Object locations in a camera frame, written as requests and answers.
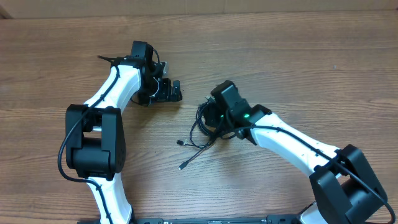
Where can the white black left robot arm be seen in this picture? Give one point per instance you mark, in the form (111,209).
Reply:
(94,149)

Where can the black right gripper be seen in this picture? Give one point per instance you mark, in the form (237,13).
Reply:
(210,116)

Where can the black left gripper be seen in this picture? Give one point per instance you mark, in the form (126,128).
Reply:
(168,90)

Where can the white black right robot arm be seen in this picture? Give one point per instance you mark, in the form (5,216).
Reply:
(344,185)

